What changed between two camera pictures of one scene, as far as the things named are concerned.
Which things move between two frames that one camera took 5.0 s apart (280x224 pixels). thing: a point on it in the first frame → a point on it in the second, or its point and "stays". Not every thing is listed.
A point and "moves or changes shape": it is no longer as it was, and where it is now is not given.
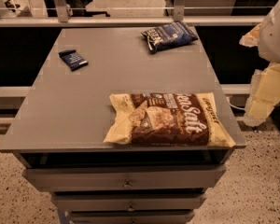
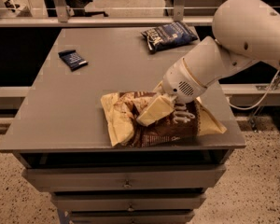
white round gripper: x=275 y=39 → x=178 y=81
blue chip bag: x=173 y=34 stays
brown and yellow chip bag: x=166 y=119 moves or changes shape
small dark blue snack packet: x=73 y=59 stays
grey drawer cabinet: x=60 y=126 stays
